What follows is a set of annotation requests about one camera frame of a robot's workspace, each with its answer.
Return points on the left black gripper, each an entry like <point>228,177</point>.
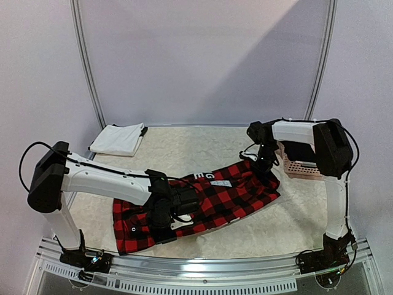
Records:
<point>161,239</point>

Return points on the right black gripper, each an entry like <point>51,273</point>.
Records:
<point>264,166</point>

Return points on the red black plaid garment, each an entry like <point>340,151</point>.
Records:
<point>225,195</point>

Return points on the white green raglan t-shirt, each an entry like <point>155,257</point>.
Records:
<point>119,141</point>

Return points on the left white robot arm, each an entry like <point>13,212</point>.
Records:
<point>61,171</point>

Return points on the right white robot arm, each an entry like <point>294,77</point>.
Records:
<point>333,158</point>

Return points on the pink plastic laundry basket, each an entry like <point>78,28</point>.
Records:
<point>296,169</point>

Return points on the black garment in basket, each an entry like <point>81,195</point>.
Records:
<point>298,151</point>

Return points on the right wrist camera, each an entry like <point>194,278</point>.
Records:
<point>248,156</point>

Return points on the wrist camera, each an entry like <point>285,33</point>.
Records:
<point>248,156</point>
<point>182,222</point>

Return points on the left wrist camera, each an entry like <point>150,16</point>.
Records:
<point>182,222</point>

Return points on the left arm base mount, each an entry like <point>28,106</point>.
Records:
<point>89,260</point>

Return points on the aluminium front rail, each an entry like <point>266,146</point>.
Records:
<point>152,275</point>

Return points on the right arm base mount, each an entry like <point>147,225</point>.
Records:
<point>334,253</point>

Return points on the right aluminium frame post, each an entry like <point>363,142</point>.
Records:
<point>323,57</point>

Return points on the aluminium frame post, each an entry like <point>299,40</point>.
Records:
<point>323,57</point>
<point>85,61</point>

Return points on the left aluminium frame post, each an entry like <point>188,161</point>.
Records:
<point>85,61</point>

